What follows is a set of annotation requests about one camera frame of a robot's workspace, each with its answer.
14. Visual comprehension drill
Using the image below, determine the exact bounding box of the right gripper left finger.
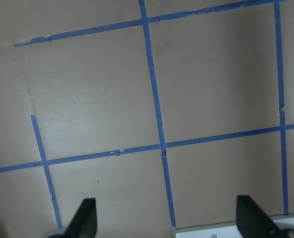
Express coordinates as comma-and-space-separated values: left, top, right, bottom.
63, 198, 98, 238

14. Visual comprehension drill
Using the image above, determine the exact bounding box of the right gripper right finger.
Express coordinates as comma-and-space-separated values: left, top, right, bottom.
236, 195, 282, 238

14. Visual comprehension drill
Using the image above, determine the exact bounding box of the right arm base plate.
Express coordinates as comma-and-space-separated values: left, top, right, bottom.
171, 212, 294, 238

